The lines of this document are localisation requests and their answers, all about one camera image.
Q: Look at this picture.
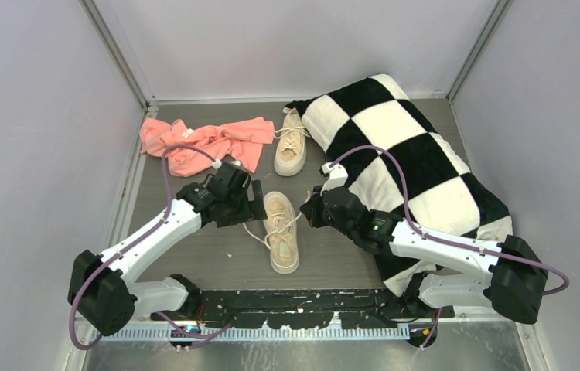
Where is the aluminium front rail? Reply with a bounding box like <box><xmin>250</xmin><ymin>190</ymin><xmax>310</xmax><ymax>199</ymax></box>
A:
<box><xmin>70</xmin><ymin>288</ymin><xmax>538</xmax><ymax>343</ymax></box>

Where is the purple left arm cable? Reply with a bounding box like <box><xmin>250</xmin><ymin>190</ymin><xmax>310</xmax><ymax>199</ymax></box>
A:
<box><xmin>67</xmin><ymin>145</ymin><xmax>237</xmax><ymax>352</ymax></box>

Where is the beige sneaker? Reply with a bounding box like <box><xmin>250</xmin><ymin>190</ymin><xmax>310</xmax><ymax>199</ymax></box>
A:
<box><xmin>274</xmin><ymin>108</ymin><xmax>310</xmax><ymax>177</ymax></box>
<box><xmin>243</xmin><ymin>191</ymin><xmax>301</xmax><ymax>275</ymax></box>

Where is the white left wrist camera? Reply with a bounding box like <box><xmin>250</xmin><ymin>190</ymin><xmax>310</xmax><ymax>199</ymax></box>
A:
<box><xmin>212</xmin><ymin>160</ymin><xmax>241</xmax><ymax>170</ymax></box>

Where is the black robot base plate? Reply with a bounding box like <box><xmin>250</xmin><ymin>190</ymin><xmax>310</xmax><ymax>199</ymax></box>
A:
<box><xmin>164</xmin><ymin>289</ymin><xmax>436</xmax><ymax>330</ymax></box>

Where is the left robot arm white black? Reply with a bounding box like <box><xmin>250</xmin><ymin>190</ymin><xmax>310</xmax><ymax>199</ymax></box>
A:
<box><xmin>68</xmin><ymin>163</ymin><xmax>267</xmax><ymax>336</ymax></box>

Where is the black white checkered pillow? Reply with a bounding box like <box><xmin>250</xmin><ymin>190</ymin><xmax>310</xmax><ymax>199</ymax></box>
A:
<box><xmin>285</xmin><ymin>73</ymin><xmax>515</xmax><ymax>298</ymax></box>

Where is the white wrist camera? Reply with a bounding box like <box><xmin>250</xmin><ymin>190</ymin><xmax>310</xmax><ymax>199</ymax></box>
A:
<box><xmin>212</xmin><ymin>160</ymin><xmax>241</xmax><ymax>170</ymax></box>
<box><xmin>320</xmin><ymin>162</ymin><xmax>348</xmax><ymax>194</ymax></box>

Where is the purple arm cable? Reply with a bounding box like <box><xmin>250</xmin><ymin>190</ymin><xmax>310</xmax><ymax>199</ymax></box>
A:
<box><xmin>67</xmin><ymin>145</ymin><xmax>237</xmax><ymax>352</ymax></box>
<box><xmin>328</xmin><ymin>145</ymin><xmax>571</xmax><ymax>349</ymax></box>

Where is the pink cloth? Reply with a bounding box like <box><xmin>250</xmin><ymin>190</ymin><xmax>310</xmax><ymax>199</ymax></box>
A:
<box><xmin>139</xmin><ymin>117</ymin><xmax>275</xmax><ymax>177</ymax></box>

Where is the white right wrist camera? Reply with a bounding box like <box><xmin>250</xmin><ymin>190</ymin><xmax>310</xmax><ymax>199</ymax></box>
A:
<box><xmin>320</xmin><ymin>162</ymin><xmax>348</xmax><ymax>194</ymax></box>

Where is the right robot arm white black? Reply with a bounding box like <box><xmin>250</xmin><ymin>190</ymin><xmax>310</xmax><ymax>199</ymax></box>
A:
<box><xmin>300</xmin><ymin>186</ymin><xmax>548</xmax><ymax>325</ymax></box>

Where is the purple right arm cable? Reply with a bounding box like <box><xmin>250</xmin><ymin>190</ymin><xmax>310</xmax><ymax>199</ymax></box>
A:
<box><xmin>328</xmin><ymin>145</ymin><xmax>571</xmax><ymax>349</ymax></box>

